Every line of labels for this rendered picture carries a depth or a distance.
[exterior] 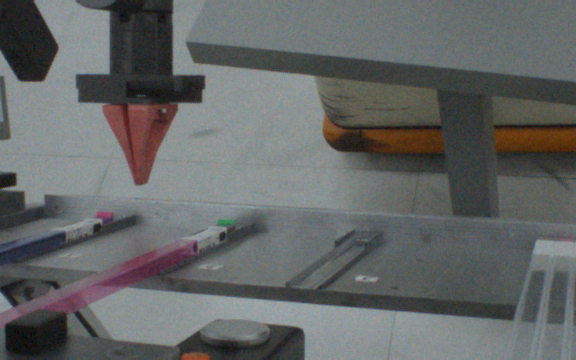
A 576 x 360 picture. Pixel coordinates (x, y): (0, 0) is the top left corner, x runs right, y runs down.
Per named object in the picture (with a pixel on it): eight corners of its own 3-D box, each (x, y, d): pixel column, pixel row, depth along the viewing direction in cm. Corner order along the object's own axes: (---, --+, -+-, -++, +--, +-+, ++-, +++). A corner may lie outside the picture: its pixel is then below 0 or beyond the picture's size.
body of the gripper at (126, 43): (179, 97, 83) (179, 9, 82) (73, 94, 86) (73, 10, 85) (207, 95, 89) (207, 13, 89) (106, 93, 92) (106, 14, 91)
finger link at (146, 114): (149, 190, 85) (149, 81, 84) (76, 186, 87) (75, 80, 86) (179, 181, 91) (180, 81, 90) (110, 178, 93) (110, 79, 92)
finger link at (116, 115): (174, 191, 84) (175, 82, 83) (100, 187, 86) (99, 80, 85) (203, 183, 90) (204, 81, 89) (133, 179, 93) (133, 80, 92)
